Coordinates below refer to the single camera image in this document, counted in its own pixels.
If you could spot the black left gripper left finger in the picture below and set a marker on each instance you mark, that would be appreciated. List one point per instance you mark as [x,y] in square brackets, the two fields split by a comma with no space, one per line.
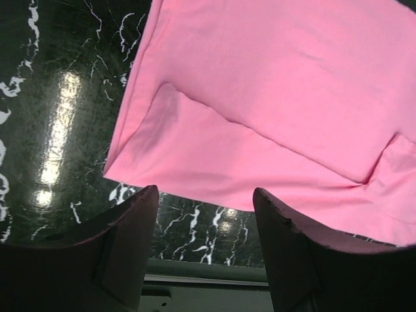
[98,265]

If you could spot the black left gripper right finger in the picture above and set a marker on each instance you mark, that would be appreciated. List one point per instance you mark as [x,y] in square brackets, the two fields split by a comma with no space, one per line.
[312,267]

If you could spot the pink t shirt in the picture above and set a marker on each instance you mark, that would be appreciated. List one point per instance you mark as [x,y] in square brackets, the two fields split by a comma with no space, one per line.
[313,101]

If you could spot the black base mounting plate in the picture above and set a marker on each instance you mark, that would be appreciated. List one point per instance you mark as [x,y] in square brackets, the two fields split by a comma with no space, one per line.
[184,286]

